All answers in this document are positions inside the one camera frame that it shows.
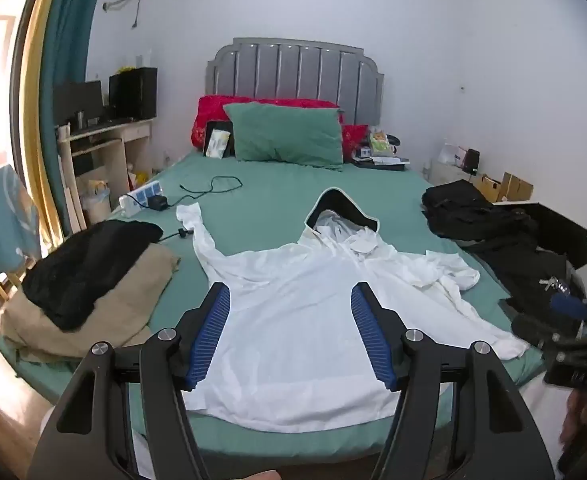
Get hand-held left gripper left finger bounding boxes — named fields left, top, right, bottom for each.
left=26, top=282, right=232, bottom=480

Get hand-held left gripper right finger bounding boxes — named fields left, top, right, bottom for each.
left=350, top=282, right=557, bottom=480

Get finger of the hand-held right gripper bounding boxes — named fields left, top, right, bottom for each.
left=513, top=312, right=567, bottom=361
left=548, top=290, right=587, bottom=323

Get white hooded jacket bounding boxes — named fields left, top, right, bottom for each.
left=176, top=187, right=531, bottom=433

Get person's right hand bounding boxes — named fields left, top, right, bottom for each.
left=561, top=391, right=587, bottom=446

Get black jacket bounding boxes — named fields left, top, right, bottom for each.
left=466, top=202, right=587, bottom=351

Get beige garment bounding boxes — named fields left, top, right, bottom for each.
left=0, top=245, right=181, bottom=363

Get cardboard box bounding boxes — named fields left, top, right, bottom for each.
left=473, top=172, right=534, bottom=203

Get black garment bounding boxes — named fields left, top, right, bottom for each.
left=22, top=220, right=164, bottom=332

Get bed with green sheet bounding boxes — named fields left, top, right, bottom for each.
left=0, top=152, right=547, bottom=466

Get white power strip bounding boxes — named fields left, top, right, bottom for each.
left=118, top=181, right=164, bottom=218

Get white waste bin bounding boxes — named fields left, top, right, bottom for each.
left=81, top=180, right=112, bottom=226

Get white nightstand with clutter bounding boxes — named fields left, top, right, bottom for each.
left=431, top=142, right=480, bottom=186

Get pile of books and packets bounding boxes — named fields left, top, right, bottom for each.
left=351, top=127, right=409, bottom=171

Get black framed picture box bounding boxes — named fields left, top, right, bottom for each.
left=202, top=120, right=235, bottom=159

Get green pillow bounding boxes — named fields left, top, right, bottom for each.
left=222, top=101, right=345, bottom=171

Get light wooden desk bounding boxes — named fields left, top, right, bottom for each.
left=56, top=119, right=153, bottom=233

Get large red pillow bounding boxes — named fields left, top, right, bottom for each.
left=190, top=95, right=344, bottom=148

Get black computer tower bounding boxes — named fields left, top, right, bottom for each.
left=108, top=66, right=158, bottom=122

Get black monitor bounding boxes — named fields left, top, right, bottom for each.
left=54, top=80, right=105, bottom=128

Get yellow curtain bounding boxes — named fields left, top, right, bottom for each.
left=21, top=0, right=67, bottom=251

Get teal curtain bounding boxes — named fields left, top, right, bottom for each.
left=38, top=0, right=109, bottom=238

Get black charging cable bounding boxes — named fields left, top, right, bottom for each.
left=178, top=176, right=244, bottom=196

